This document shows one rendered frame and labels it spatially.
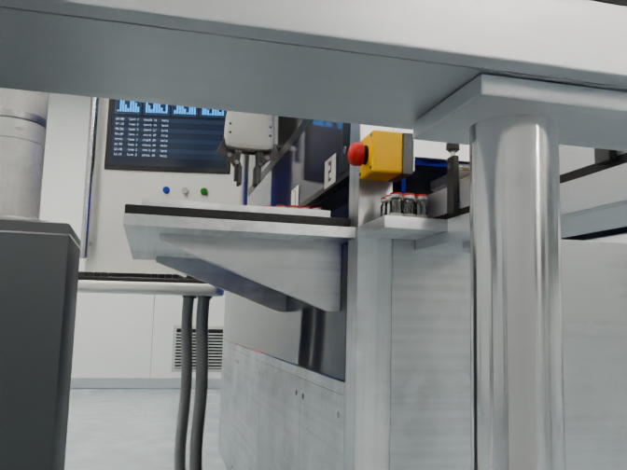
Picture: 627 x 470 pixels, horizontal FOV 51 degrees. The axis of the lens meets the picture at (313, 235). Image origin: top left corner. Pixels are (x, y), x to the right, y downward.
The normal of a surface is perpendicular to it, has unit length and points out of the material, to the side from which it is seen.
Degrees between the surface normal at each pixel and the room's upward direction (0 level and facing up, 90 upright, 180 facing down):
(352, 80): 180
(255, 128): 92
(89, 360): 90
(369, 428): 90
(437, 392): 90
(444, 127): 180
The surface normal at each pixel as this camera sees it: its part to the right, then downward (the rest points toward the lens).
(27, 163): 0.85, -0.05
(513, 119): -0.24, -0.13
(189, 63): -0.03, 0.99
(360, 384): 0.25, -0.11
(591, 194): -0.97, -0.06
